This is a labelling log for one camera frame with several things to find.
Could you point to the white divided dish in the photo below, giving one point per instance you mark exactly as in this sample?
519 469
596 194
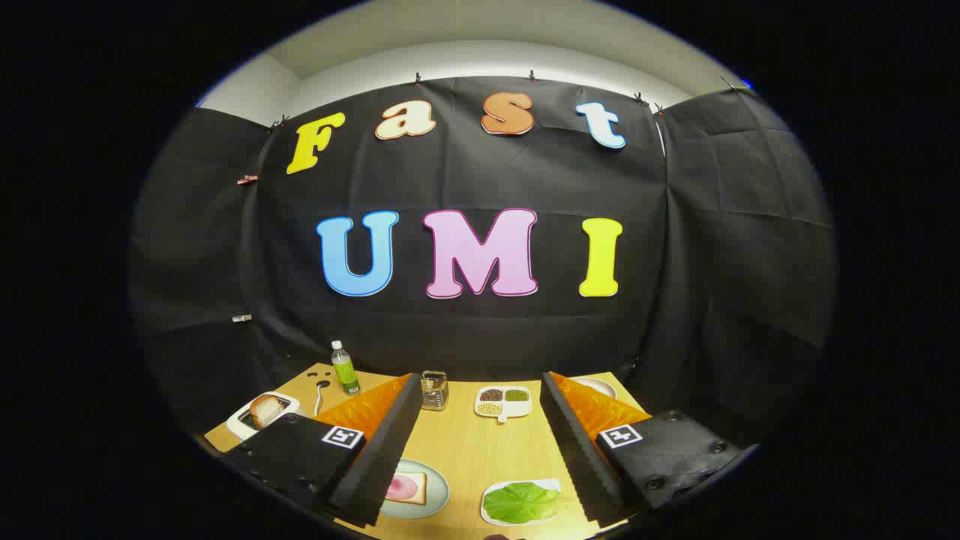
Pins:
517 411

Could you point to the green lettuce leaf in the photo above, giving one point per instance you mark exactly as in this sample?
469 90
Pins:
521 502

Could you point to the white rounded square plate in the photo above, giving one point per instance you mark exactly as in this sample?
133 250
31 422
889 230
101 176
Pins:
488 514

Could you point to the white toaster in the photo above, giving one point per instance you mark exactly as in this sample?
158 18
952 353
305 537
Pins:
238 431

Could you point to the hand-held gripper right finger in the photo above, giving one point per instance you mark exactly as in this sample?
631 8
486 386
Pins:
577 457

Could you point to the white oval plate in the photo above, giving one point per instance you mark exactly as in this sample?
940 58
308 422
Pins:
600 387

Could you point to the toasted bread slice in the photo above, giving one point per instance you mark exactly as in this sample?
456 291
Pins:
264 411

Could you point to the bread slice with ham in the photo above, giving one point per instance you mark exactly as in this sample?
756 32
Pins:
418 491

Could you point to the metal utensil holder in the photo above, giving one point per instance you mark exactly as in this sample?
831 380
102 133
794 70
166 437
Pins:
434 394

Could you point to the yellow beans pile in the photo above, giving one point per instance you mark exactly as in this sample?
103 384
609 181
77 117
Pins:
489 409

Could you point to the green drink bottle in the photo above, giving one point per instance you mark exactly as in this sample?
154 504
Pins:
346 373

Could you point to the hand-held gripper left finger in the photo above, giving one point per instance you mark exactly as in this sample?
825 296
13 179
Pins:
382 457

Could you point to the red beans pile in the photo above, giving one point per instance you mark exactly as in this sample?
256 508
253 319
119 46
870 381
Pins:
491 394

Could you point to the green beans pile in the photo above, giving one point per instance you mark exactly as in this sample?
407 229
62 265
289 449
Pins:
516 394

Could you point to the light green round plate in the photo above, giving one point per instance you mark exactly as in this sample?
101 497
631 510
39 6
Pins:
439 491

